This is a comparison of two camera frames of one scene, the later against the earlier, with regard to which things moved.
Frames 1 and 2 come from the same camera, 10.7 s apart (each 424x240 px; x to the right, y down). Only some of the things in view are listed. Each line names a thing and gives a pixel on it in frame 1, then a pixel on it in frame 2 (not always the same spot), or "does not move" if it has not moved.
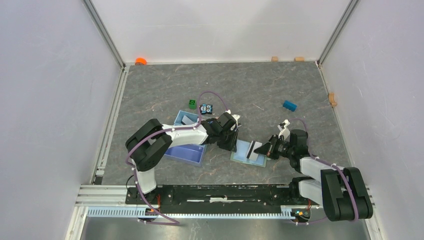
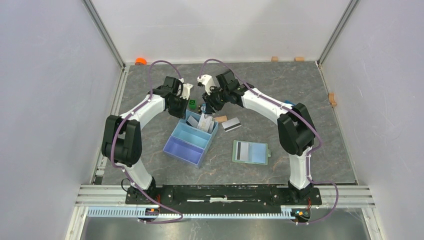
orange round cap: (140, 61) does not move
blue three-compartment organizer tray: (189, 154) does not move
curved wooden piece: (332, 100) does not move
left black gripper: (231, 146) → (182, 114)
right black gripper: (268, 149) → (209, 99)
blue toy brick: (289, 105) does not move
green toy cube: (192, 104) does not move
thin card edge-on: (251, 155) → (242, 151)
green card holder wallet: (243, 147) does not move
